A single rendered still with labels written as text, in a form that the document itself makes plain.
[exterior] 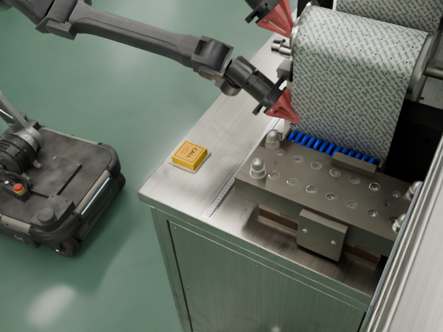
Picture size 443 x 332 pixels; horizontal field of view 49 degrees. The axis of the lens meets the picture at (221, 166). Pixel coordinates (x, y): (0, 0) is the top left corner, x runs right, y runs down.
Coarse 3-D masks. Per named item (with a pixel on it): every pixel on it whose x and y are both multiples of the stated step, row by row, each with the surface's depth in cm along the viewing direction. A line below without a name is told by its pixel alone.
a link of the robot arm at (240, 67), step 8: (240, 56) 112; (232, 64) 111; (240, 64) 111; (248, 64) 111; (232, 72) 111; (240, 72) 111; (248, 72) 111; (232, 80) 116; (240, 80) 112; (248, 80) 112
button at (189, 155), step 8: (184, 144) 131; (192, 144) 130; (176, 152) 129; (184, 152) 129; (192, 152) 129; (200, 152) 128; (176, 160) 128; (184, 160) 127; (192, 160) 127; (200, 160) 128; (192, 168) 127
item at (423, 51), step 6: (426, 42) 92; (426, 48) 91; (420, 54) 91; (420, 60) 91; (414, 66) 91; (420, 66) 91; (414, 72) 92; (414, 78) 92; (408, 84) 94; (414, 84) 93; (408, 90) 95
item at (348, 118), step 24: (312, 96) 107; (336, 96) 104; (360, 96) 101; (312, 120) 112; (336, 120) 108; (360, 120) 105; (384, 120) 102; (336, 144) 113; (360, 144) 110; (384, 144) 106
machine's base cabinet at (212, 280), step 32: (160, 224) 130; (192, 256) 134; (224, 256) 124; (256, 256) 115; (192, 288) 149; (224, 288) 137; (256, 288) 127; (288, 288) 118; (320, 288) 110; (192, 320) 169; (224, 320) 154; (256, 320) 141; (288, 320) 130; (320, 320) 121; (352, 320) 113
